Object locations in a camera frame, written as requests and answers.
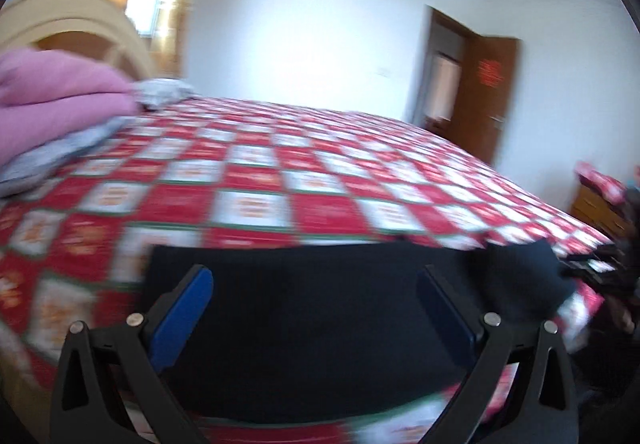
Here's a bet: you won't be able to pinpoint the brown wooden door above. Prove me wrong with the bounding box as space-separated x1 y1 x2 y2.
452 37 524 170

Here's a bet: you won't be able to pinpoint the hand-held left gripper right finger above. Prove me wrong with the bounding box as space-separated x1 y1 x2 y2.
416 265 579 444

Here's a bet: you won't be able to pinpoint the narrow yellow curtain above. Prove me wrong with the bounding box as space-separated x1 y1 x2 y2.
150 0 211 78

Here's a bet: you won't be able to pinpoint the folded grey patterned blanket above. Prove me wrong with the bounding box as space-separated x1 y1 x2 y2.
0 114 132 198

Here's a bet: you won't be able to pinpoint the brown door frame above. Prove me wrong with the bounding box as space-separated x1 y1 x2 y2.
414 4 476 135

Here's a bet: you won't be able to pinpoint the red checkered printed bedsheet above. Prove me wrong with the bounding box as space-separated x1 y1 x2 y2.
0 97 613 444

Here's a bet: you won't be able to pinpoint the red plaid cloth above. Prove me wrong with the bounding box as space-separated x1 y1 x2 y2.
574 161 627 206

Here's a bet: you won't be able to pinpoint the black pants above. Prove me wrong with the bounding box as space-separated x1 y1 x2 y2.
142 237 576 425

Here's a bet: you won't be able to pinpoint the wooden dresser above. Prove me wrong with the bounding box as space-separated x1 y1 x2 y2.
570 184 632 239

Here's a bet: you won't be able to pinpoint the cream wooden headboard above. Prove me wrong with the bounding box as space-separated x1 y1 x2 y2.
0 0 157 81

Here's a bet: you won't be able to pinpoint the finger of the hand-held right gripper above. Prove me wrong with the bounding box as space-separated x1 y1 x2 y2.
560 245 621 297

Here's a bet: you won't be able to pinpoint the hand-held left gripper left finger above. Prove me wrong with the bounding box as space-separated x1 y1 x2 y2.
49 264 216 444

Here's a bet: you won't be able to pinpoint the folded pink quilt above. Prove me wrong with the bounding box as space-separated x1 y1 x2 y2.
0 49 142 166

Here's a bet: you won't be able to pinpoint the patterned pillow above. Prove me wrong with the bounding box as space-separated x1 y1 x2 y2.
131 78 197 111

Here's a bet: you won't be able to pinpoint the red paper door decoration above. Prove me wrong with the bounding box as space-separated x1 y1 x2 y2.
477 58 506 88

